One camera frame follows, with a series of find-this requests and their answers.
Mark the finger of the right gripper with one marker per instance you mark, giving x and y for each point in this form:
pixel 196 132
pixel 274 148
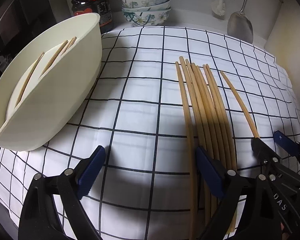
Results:
pixel 286 143
pixel 263 152

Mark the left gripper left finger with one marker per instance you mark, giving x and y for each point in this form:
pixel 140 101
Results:
pixel 75 183

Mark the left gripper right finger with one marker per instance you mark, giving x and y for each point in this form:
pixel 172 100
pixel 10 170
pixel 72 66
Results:
pixel 227 186

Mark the wooden chopstick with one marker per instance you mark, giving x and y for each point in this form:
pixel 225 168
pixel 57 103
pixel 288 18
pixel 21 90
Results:
pixel 54 57
pixel 242 106
pixel 181 59
pixel 212 131
pixel 28 78
pixel 69 44
pixel 226 114
pixel 200 110
pixel 190 152
pixel 221 112
pixel 217 103

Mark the white black checkered cloth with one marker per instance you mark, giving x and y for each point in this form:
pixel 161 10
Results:
pixel 135 112

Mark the cream cutting board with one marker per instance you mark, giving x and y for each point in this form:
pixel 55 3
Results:
pixel 284 44

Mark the large white round bowl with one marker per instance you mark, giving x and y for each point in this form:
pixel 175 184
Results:
pixel 51 99

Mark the metal spatula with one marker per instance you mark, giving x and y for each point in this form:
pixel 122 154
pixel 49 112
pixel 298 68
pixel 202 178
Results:
pixel 239 26

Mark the middle floral ceramic bowl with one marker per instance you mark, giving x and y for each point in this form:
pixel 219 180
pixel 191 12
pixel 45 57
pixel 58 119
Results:
pixel 159 7

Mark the bottom floral ceramic bowl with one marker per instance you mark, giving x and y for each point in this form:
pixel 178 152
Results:
pixel 146 18

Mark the dark soy sauce bottle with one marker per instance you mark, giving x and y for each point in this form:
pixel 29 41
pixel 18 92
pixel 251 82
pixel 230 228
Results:
pixel 102 7

